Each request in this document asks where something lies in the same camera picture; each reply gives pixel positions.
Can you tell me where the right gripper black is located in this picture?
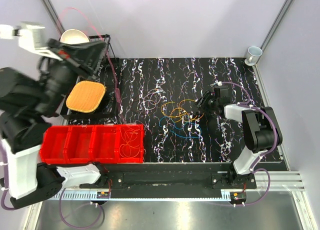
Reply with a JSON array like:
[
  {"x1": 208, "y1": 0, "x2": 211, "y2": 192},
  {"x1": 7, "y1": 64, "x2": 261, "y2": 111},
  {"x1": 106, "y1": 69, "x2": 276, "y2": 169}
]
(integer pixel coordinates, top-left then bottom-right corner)
[{"x1": 192, "y1": 90, "x2": 219, "y2": 116}]

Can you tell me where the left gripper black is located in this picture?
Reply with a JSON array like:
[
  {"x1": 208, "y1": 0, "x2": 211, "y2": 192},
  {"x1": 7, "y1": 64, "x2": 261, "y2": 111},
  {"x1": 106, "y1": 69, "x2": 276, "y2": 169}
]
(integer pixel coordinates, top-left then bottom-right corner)
[{"x1": 33, "y1": 37, "x2": 108, "y2": 116}]

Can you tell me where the blue cable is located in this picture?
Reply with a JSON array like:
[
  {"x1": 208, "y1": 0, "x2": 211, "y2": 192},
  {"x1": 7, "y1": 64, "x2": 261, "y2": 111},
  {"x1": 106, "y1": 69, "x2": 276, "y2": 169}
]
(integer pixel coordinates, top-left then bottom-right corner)
[{"x1": 159, "y1": 116, "x2": 202, "y2": 140}]

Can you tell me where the pink cable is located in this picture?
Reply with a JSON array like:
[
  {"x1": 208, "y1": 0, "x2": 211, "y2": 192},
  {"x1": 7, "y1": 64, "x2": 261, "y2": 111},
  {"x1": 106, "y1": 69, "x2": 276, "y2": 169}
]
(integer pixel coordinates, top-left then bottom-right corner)
[{"x1": 56, "y1": 6, "x2": 126, "y2": 126}]

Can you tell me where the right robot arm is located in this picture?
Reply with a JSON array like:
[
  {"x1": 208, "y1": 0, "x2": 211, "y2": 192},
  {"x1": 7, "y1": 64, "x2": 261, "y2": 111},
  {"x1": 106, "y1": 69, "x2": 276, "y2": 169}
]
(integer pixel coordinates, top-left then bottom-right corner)
[{"x1": 195, "y1": 85, "x2": 283, "y2": 189}]

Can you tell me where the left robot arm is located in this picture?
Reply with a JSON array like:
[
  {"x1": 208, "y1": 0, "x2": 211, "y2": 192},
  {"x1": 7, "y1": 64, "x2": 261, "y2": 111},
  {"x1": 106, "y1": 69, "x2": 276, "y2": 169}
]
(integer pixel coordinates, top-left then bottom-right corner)
[{"x1": 0, "y1": 39, "x2": 108, "y2": 210}]

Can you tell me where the orange woven tray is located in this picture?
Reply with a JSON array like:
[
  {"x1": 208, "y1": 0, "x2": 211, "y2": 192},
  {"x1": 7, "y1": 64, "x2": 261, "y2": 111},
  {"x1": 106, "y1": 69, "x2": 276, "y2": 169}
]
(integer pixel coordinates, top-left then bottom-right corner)
[{"x1": 66, "y1": 80, "x2": 106, "y2": 114}]

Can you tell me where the white bowl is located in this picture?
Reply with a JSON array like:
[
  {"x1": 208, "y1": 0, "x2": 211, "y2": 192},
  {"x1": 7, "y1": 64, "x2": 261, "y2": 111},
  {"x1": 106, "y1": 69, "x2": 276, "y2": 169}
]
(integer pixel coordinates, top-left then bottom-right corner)
[{"x1": 59, "y1": 29, "x2": 90, "y2": 45}]

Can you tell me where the black patterned table mat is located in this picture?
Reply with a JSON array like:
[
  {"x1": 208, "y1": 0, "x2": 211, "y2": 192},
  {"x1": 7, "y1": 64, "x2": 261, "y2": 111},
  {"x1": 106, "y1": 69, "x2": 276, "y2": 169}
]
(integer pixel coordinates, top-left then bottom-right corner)
[{"x1": 67, "y1": 57, "x2": 283, "y2": 164}]

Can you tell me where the pale blue mug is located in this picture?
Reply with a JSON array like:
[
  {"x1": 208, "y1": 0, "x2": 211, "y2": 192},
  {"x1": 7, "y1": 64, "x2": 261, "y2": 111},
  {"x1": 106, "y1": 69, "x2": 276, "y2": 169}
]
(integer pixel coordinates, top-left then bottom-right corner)
[{"x1": 244, "y1": 46, "x2": 263, "y2": 66}]

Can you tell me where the red bin far left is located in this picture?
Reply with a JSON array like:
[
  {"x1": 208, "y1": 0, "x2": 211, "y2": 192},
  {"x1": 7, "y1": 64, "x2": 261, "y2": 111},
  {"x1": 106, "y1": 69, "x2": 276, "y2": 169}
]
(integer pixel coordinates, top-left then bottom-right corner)
[{"x1": 39, "y1": 125, "x2": 69, "y2": 164}]

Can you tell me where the red bin right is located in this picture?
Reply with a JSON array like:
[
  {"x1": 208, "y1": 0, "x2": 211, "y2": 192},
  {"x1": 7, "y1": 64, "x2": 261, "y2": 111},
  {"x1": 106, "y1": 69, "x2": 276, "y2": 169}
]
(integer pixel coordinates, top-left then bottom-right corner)
[{"x1": 118, "y1": 124, "x2": 145, "y2": 164}]

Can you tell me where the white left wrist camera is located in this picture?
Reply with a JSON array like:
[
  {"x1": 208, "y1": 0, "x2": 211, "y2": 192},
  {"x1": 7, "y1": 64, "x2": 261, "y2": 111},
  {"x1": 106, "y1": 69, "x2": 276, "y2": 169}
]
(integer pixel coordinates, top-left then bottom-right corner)
[{"x1": 0, "y1": 21, "x2": 52, "y2": 58}]

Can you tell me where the white purple cable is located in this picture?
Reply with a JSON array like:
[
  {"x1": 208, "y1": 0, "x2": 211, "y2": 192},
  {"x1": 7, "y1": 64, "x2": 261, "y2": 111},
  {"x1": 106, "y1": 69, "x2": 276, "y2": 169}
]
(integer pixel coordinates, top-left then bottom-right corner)
[{"x1": 137, "y1": 89, "x2": 166, "y2": 113}]

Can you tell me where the black wire dish rack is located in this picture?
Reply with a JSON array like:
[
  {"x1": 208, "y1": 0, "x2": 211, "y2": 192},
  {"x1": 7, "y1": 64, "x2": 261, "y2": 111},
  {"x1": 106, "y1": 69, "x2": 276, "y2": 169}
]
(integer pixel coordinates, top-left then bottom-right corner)
[{"x1": 52, "y1": 34, "x2": 120, "y2": 68}]

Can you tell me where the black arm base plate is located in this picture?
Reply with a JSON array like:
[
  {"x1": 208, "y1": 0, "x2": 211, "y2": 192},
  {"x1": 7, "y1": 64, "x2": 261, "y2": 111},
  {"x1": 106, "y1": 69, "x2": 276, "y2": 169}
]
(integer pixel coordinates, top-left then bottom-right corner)
[{"x1": 80, "y1": 162, "x2": 257, "y2": 200}]

